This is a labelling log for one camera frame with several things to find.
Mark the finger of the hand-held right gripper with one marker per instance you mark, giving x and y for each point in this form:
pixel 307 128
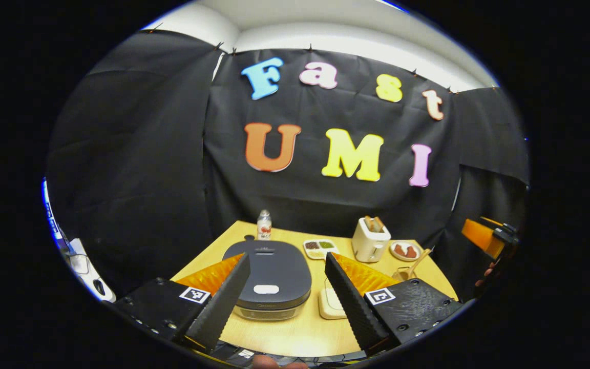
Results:
pixel 479 237

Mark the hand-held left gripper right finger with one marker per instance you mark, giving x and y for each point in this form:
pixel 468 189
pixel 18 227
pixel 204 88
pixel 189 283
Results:
pixel 354 307

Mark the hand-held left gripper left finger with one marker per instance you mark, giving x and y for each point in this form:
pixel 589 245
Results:
pixel 220 307

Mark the wooden spoon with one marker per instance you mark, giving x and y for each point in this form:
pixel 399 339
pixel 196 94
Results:
pixel 420 261

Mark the black rice cooker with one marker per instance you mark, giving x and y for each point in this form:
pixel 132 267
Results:
pixel 274 266

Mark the white toaster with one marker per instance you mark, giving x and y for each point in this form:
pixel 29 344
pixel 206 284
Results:
pixel 369 248

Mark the white divided spice dish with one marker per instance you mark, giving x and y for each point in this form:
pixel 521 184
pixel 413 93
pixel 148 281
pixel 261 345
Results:
pixel 320 248

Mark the brown meat piece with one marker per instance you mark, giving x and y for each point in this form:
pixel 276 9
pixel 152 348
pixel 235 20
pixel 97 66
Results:
pixel 411 251
pixel 400 250

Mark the white round plate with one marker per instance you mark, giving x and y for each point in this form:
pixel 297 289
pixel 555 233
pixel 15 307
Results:
pixel 405 259

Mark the toast slice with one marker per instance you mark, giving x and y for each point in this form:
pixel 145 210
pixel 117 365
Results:
pixel 379 223
pixel 370 224

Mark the small clear water bottle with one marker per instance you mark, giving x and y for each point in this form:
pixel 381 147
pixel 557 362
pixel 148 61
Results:
pixel 264 228

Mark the white desk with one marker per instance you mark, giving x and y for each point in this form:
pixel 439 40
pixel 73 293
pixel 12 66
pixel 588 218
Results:
pixel 87 266

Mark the black backdrop cloth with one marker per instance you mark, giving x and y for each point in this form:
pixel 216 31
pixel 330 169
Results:
pixel 146 154

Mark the computer monitor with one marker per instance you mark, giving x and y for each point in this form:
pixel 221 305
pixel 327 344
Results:
pixel 50 210

